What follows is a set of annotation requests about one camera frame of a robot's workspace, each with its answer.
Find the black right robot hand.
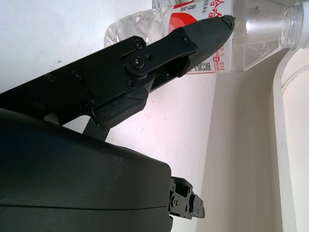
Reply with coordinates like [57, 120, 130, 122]
[0, 14, 236, 232]

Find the clear plastic water bottle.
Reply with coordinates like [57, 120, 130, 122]
[104, 0, 309, 73]

